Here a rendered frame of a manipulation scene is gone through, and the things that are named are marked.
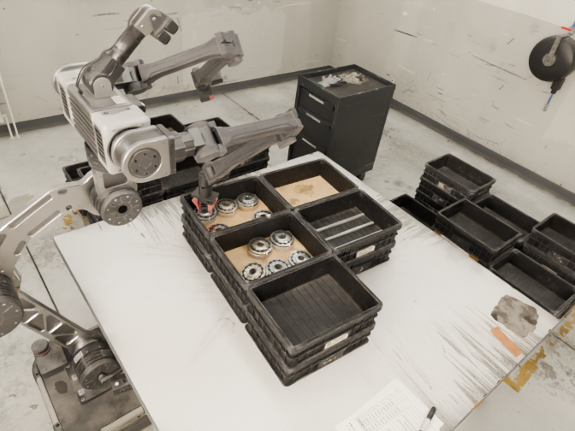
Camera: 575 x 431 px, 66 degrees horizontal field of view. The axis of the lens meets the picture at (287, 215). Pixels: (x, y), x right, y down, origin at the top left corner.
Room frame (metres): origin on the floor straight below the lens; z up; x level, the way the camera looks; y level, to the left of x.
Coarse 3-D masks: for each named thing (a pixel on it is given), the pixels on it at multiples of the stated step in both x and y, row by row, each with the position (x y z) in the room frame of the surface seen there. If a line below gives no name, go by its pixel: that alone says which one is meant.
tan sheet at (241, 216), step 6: (258, 198) 1.71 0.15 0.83; (258, 204) 1.66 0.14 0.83; (264, 204) 1.67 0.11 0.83; (240, 210) 1.60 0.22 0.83; (252, 210) 1.61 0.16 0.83; (216, 216) 1.53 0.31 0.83; (234, 216) 1.55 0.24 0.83; (240, 216) 1.56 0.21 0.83; (246, 216) 1.56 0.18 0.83; (216, 222) 1.49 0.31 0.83; (222, 222) 1.50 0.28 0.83; (228, 222) 1.50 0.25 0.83; (234, 222) 1.51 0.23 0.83; (240, 222) 1.51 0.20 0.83
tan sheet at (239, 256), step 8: (296, 240) 1.45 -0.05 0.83; (240, 248) 1.35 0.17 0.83; (296, 248) 1.40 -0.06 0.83; (304, 248) 1.41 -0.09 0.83; (232, 256) 1.30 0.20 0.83; (240, 256) 1.30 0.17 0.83; (248, 256) 1.31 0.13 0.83; (272, 256) 1.33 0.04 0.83; (280, 256) 1.34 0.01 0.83; (240, 264) 1.25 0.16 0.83; (264, 264) 1.27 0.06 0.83
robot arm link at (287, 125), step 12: (264, 120) 1.31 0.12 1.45; (276, 120) 1.33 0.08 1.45; (288, 120) 1.36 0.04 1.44; (216, 132) 1.17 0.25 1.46; (228, 132) 1.19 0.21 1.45; (240, 132) 1.21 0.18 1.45; (252, 132) 1.24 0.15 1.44; (264, 132) 1.27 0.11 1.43; (276, 132) 1.32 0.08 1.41; (288, 132) 1.36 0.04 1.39; (216, 144) 1.13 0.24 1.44; (228, 144) 1.17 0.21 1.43; (204, 156) 1.08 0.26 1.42; (216, 156) 1.14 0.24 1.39
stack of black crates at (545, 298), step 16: (512, 256) 2.04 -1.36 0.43; (496, 272) 1.82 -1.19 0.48; (512, 272) 1.96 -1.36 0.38; (528, 272) 1.96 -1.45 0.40; (544, 272) 1.91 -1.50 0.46; (528, 288) 1.84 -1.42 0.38; (544, 288) 1.86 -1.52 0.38; (560, 288) 1.83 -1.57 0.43; (544, 304) 1.63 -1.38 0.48; (560, 304) 1.75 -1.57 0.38
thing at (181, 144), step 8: (160, 128) 1.05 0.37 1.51; (168, 136) 1.02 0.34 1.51; (176, 136) 1.06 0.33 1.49; (184, 136) 1.08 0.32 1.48; (176, 144) 1.04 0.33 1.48; (184, 144) 1.06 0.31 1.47; (192, 144) 1.07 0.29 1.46; (176, 152) 1.03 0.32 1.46; (184, 152) 1.04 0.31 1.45; (192, 152) 1.07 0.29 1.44; (176, 160) 1.02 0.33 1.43
